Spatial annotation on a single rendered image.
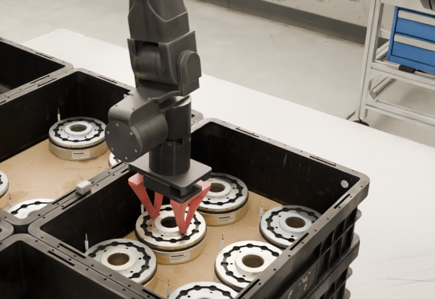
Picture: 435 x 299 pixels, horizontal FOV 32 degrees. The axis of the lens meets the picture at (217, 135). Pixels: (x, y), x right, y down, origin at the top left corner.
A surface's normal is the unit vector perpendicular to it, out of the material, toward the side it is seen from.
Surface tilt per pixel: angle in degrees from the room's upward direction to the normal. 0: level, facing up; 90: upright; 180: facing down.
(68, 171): 0
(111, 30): 0
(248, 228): 0
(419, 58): 90
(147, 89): 8
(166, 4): 72
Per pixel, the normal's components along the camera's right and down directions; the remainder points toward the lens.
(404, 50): -0.56, 0.39
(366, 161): 0.04, -0.87
